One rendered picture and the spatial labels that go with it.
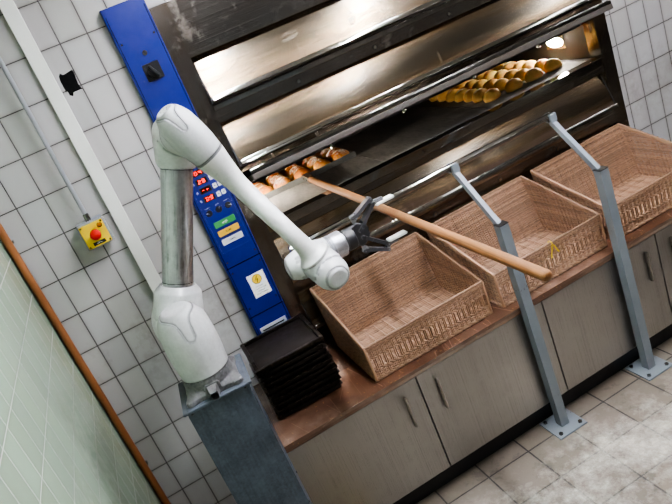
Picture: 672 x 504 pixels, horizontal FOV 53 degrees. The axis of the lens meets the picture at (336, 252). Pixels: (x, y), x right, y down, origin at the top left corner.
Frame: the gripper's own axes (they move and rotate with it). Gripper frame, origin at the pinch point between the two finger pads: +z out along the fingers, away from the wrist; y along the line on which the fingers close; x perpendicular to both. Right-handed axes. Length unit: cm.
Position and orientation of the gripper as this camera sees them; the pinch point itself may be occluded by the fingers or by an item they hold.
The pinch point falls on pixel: (396, 214)
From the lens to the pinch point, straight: 225.4
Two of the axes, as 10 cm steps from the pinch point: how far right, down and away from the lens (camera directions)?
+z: 8.7, -4.5, 2.2
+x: 3.5, 2.2, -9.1
